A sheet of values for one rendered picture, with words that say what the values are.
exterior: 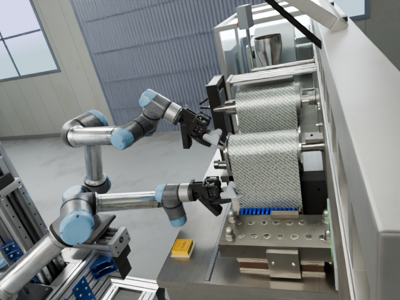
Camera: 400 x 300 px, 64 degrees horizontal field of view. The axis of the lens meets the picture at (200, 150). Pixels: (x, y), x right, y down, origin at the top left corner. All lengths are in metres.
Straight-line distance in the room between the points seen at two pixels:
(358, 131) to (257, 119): 1.03
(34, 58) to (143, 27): 2.21
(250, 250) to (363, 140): 0.87
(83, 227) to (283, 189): 0.73
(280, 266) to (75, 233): 0.71
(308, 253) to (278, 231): 0.12
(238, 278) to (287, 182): 0.38
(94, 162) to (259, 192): 0.87
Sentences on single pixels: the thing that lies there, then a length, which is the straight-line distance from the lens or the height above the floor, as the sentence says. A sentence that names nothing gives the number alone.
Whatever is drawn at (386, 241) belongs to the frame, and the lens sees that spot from 0.23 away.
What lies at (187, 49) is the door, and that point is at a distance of 4.53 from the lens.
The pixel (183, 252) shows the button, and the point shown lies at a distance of 1.33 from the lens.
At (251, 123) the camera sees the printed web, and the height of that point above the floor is 1.28.
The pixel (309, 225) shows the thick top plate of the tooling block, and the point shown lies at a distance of 1.18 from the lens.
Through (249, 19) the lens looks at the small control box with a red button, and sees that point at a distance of 1.61.
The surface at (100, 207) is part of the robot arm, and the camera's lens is 1.40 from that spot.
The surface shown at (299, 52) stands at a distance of 2.07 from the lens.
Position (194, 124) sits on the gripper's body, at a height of 1.38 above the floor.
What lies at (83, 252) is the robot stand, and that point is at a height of 0.73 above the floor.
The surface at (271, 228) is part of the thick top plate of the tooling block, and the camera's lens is 1.18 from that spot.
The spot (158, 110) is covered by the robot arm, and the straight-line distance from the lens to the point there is 1.21.
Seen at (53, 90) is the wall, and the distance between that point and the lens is 6.23.
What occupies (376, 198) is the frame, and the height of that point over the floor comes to 1.65.
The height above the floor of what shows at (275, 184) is 1.14.
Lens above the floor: 1.80
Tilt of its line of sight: 25 degrees down
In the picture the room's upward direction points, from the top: 14 degrees counter-clockwise
